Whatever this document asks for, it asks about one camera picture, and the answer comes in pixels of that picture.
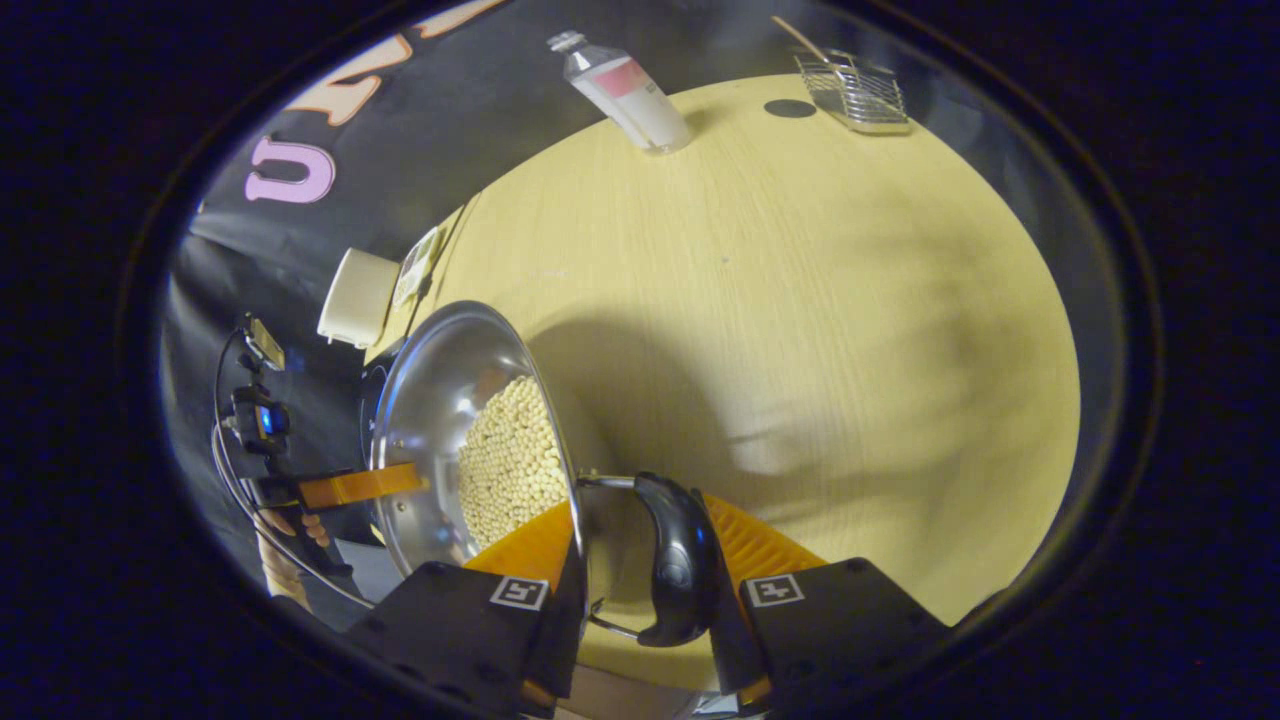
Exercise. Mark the thin wooden stick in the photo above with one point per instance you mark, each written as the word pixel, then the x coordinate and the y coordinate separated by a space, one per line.
pixel 800 38

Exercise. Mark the white plastic box appliance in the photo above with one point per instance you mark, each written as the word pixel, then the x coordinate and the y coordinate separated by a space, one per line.
pixel 358 298

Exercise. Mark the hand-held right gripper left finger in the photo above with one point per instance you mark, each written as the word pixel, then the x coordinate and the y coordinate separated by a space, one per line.
pixel 565 640

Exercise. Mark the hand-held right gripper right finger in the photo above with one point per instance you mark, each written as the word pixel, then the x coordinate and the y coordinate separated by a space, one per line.
pixel 738 650

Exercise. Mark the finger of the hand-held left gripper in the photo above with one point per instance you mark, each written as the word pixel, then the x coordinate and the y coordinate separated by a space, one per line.
pixel 360 485

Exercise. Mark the black induction cooktop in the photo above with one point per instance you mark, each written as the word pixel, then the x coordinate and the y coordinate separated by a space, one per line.
pixel 365 400

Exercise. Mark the clear bottle with pink label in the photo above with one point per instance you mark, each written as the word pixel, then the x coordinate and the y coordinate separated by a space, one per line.
pixel 630 95

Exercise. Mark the pile of soybeans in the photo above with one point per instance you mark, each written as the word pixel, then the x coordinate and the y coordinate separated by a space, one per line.
pixel 510 460

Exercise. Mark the small white seasoning tray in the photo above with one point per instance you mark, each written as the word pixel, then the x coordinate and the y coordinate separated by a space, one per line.
pixel 415 268

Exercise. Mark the black backdrop cloth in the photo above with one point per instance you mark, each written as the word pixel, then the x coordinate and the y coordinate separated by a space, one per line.
pixel 480 100

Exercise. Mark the black round table cap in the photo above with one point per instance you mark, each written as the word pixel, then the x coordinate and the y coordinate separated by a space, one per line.
pixel 790 108

